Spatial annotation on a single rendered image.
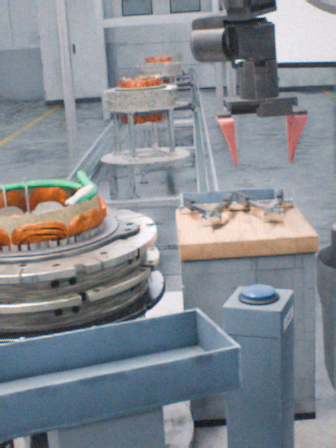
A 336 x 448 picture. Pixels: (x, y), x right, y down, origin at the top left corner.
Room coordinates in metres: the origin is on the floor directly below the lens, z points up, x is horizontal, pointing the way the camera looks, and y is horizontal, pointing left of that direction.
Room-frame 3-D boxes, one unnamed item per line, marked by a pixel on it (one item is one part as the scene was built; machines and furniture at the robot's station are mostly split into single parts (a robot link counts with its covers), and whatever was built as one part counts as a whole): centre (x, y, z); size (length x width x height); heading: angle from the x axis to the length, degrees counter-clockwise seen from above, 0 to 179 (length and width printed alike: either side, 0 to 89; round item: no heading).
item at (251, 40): (1.08, -0.14, 1.32); 0.07 x 0.06 x 0.07; 50
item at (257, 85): (1.08, -0.15, 1.26); 0.10 x 0.07 x 0.07; 90
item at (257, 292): (0.82, -0.10, 1.04); 0.04 x 0.04 x 0.01
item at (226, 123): (1.08, -0.12, 1.19); 0.07 x 0.07 x 0.09; 0
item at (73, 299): (0.79, 0.15, 1.05); 0.09 x 0.04 x 0.01; 88
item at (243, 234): (1.06, -0.11, 1.05); 0.20 x 0.19 x 0.02; 0
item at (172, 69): (5.35, -0.02, 0.94); 0.39 x 0.39 x 0.30
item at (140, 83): (3.23, 0.08, 1.05); 0.22 x 0.22 x 0.20
